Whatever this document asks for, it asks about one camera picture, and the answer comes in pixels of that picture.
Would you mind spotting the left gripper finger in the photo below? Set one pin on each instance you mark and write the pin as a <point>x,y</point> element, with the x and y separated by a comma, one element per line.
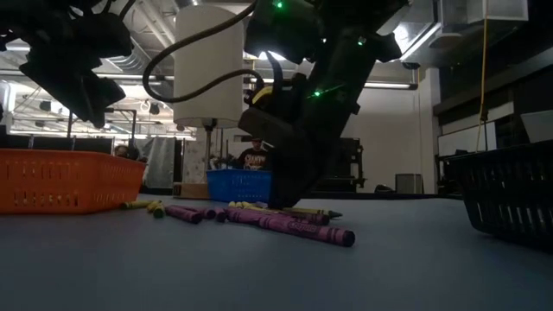
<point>108,90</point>
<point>88,105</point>

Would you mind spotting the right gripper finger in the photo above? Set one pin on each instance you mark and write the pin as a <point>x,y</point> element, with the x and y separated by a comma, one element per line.
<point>281,173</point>
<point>309,177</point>

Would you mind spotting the purple crayon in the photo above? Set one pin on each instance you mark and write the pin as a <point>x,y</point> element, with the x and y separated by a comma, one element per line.
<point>250,216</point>
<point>220,214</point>
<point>183,214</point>
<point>311,231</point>
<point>208,212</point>

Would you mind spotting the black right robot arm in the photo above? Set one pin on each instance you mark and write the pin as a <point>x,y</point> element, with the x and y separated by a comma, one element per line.
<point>345,52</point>

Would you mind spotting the person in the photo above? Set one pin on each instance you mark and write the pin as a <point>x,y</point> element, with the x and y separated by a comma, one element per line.
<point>122,151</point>
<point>255,160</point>

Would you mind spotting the fluorescent light fixture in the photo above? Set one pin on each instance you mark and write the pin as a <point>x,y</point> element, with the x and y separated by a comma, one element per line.
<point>389,85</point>
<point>138,78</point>

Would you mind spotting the blue plastic basket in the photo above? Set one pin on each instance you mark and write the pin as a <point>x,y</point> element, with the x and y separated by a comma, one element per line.
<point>237,185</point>

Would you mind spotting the black cabinet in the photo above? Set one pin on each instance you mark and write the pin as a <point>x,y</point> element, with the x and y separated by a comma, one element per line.
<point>352,164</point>

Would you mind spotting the small black bag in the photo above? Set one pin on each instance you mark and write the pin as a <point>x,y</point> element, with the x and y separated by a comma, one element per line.
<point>384,190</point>

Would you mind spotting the orange plastic basket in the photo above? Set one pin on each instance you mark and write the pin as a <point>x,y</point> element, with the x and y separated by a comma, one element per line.
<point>65,181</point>

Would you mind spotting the grey cloth cover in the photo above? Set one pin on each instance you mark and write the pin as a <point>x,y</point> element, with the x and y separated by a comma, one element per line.
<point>160,160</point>

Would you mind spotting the grey trash bin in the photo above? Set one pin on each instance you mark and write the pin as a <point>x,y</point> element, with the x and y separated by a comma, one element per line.
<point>408,183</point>

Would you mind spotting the black plastic basket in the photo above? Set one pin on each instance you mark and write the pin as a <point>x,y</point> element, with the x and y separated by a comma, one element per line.
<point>510,194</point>

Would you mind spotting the silver ribbed air duct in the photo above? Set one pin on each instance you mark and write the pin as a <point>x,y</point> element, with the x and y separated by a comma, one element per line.
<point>134,60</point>

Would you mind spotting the black metal frame stand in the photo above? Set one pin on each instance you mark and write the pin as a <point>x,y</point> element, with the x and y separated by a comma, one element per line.
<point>133,134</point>

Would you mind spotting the metal ventilation duct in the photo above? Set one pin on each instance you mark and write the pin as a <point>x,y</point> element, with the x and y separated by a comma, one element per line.
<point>415,39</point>

